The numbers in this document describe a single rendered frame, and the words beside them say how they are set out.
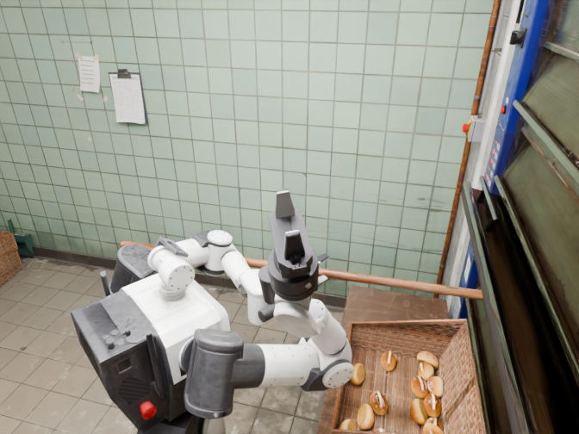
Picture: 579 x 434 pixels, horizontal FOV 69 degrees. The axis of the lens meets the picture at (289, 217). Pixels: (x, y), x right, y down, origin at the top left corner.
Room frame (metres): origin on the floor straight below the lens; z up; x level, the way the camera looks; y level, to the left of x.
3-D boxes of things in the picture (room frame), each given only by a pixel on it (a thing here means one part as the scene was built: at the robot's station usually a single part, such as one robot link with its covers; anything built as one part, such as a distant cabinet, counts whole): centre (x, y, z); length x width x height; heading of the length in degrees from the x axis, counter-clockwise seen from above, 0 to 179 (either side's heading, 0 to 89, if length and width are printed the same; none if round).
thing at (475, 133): (1.96, -0.88, 1.46); 0.10 x 0.07 x 0.10; 165
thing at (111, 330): (0.76, 0.32, 1.27); 0.34 x 0.30 x 0.36; 40
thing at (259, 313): (0.94, 0.06, 1.27); 0.11 x 0.11 x 0.11; 40
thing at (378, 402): (1.12, -0.35, 0.62); 0.10 x 0.07 x 0.05; 3
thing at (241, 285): (0.96, 0.10, 1.29); 0.13 x 0.07 x 0.09; 29
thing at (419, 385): (1.19, -0.53, 0.62); 0.10 x 0.07 x 0.05; 178
